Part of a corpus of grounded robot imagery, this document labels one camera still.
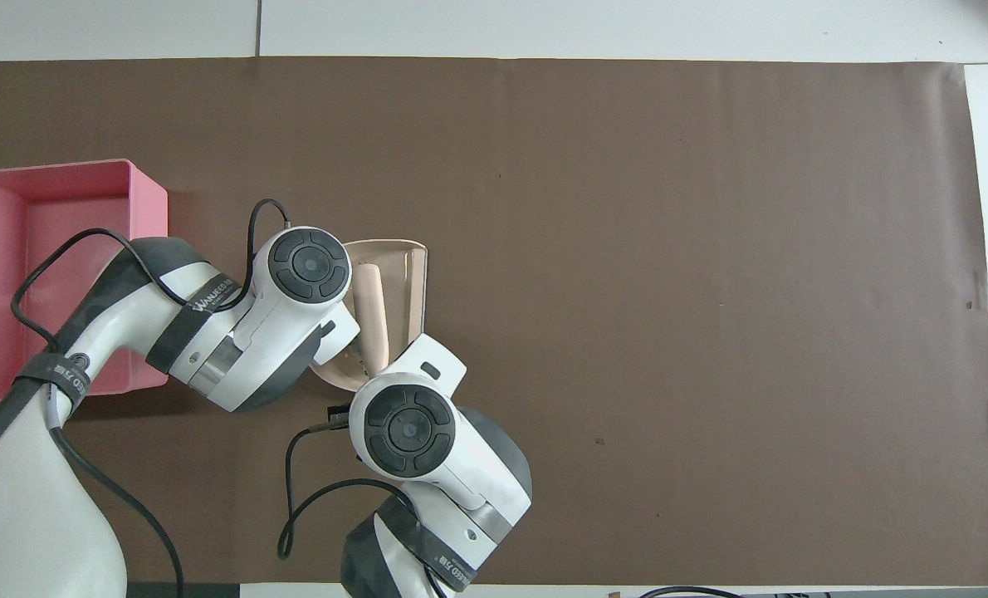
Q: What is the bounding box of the beige dustpan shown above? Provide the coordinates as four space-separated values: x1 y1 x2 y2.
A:
309 239 429 394

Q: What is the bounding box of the beige brush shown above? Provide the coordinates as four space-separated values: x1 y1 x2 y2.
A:
353 263 392 375

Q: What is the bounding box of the black cable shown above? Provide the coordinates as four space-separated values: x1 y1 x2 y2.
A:
638 586 746 598
276 404 447 598
10 198 292 598

